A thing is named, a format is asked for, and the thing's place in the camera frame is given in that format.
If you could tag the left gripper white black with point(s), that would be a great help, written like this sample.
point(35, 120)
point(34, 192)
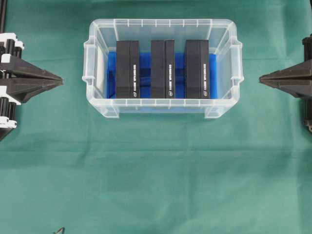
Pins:
point(14, 93)

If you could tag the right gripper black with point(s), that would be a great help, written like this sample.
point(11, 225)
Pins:
point(295, 88)

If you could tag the black box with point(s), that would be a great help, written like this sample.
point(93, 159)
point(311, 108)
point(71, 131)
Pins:
point(128, 69)
point(197, 71)
point(163, 69)

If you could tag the clear plastic storage case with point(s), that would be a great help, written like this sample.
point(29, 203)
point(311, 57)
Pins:
point(223, 42)

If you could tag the green table cloth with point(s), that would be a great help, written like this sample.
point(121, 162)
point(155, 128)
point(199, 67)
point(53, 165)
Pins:
point(246, 172)

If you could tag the blue cloth liner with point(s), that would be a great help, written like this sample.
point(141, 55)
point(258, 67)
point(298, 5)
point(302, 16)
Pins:
point(145, 75)

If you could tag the small dark object bottom edge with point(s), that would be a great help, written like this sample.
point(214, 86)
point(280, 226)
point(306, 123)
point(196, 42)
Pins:
point(60, 231)

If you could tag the black frame rail left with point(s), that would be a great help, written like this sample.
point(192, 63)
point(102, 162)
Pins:
point(3, 8)

